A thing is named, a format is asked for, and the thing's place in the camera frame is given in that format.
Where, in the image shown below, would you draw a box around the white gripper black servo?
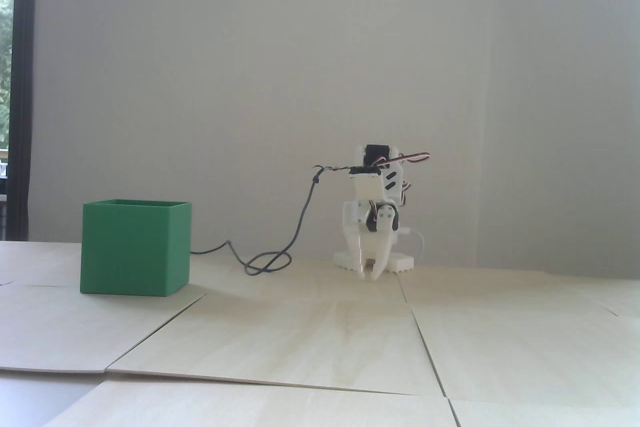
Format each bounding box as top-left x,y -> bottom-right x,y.
342,174 -> 401,280

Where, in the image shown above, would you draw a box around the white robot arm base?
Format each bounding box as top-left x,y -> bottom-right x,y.
334,227 -> 416,275

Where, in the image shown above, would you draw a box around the green box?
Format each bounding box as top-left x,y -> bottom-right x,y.
80,199 -> 193,297

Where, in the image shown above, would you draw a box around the thin white cable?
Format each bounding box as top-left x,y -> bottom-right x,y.
406,228 -> 427,267

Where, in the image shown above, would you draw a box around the black camera cable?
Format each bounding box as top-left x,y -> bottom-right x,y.
190,164 -> 357,276

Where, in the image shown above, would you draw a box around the red white black servo wires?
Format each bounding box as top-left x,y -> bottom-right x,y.
380,151 -> 431,168

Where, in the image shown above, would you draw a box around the black window frame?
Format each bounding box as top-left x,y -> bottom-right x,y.
5,0 -> 39,241

